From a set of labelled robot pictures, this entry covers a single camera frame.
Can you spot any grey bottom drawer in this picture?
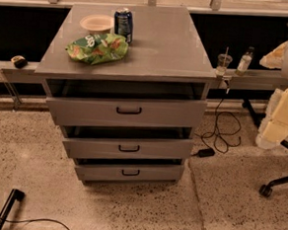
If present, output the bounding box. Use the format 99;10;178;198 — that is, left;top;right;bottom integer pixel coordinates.
75;164;183;182

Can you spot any clear plastic cup with straw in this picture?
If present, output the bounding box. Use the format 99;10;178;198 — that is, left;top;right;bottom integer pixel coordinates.
215;47;233;77

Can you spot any beige paper bowl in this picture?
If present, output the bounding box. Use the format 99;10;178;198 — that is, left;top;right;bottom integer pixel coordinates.
80;15;114;35

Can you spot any small clear bottle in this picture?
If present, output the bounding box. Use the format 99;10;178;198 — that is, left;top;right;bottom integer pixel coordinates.
235;46;254;76

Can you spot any grey drawer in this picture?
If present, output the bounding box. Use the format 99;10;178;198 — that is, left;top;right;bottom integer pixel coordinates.
75;164;183;182
46;98;206;127
63;138;192;159

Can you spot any black power cable with adapter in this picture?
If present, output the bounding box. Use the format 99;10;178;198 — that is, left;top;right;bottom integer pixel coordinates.
191;78;247;161

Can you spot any black tape measure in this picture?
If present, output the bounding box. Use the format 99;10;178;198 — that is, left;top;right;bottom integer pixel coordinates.
11;55;28;69

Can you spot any blue soda can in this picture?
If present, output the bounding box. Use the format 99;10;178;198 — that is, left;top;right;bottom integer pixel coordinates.
113;8;133;43

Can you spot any black floor cable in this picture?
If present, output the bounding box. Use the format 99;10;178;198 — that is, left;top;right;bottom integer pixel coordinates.
0;207;76;230

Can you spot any grey top drawer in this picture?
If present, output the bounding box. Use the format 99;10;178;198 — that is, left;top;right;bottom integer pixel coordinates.
46;98;206;127

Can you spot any green chip bag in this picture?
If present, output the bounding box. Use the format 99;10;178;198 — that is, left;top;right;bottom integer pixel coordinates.
65;34;129;65

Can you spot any black stand leg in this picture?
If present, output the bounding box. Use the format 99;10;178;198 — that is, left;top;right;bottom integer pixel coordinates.
0;189;25;230

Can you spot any grey drawer cabinet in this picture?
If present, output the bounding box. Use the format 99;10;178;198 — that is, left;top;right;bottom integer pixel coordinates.
26;0;223;192

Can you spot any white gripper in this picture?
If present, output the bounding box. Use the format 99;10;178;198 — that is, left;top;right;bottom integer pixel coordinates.
255;41;288;149

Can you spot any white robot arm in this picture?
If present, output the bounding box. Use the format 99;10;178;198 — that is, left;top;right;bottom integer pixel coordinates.
255;40;288;149

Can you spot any black chair base with caster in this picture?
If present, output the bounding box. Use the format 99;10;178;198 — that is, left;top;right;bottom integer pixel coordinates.
235;97;288;200

